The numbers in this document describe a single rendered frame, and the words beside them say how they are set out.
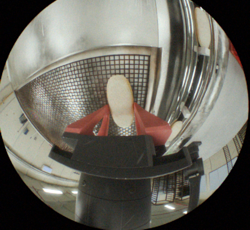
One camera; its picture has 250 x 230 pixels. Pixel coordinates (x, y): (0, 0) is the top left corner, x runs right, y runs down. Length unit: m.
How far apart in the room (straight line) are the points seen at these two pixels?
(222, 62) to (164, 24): 0.14
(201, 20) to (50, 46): 0.26
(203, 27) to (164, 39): 0.09
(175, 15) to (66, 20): 0.20
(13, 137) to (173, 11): 4.01
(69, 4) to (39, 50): 0.10
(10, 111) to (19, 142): 1.11
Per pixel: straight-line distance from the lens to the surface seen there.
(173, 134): 0.26
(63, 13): 0.16
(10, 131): 3.79
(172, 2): 0.24
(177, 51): 0.19
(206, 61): 0.20
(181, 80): 0.16
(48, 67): 0.16
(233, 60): 0.36
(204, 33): 0.19
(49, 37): 0.17
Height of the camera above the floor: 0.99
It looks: 52 degrees down
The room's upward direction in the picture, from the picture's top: 161 degrees counter-clockwise
